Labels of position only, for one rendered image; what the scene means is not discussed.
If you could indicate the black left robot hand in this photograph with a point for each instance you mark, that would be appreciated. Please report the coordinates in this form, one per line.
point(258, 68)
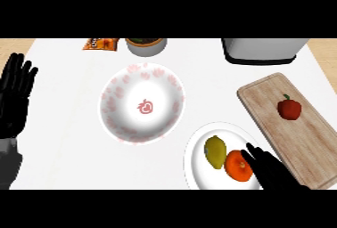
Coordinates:
point(14, 98)

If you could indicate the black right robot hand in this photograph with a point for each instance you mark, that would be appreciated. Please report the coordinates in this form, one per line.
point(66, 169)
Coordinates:
point(272, 172)

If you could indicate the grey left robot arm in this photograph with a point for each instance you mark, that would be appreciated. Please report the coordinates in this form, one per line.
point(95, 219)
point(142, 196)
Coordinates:
point(8, 160)

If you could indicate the yellow lemon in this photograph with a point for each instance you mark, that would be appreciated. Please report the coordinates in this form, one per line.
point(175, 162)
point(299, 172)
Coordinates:
point(215, 152)

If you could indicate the white plate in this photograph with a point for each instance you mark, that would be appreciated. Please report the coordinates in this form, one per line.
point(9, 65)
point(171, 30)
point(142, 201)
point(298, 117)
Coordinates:
point(202, 175)

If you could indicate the white bowl with pink print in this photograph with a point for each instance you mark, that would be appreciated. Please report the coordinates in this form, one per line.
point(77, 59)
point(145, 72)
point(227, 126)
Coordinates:
point(142, 104)

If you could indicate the orange fruit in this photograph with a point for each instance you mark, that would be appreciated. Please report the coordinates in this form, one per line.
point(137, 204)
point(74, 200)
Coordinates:
point(237, 166)

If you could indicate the wooden cutting board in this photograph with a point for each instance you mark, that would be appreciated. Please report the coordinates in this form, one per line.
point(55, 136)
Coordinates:
point(304, 139)

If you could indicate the red bell pepper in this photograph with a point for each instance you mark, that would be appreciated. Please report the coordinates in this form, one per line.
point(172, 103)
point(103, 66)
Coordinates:
point(290, 109)

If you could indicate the orange snack bag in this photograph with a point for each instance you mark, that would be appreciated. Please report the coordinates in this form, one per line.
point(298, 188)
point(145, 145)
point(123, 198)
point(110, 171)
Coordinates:
point(103, 44)

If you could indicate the grey pot with brown rim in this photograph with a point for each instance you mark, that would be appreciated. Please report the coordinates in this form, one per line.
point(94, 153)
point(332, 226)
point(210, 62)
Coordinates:
point(145, 47)

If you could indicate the pale grey appliance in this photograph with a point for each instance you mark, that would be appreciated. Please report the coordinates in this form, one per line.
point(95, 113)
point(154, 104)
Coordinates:
point(264, 50)

